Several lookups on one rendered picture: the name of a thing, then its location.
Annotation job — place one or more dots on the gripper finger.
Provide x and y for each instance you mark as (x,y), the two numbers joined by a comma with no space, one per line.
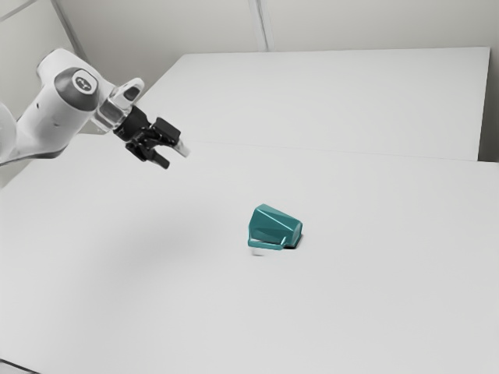
(168,135)
(147,152)

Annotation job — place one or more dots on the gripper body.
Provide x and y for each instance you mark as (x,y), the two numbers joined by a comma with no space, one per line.
(134,122)

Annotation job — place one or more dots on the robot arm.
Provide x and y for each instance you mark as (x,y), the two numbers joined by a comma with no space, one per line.
(47,113)

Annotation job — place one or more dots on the teal faceted mug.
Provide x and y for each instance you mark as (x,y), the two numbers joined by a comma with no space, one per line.
(273,228)

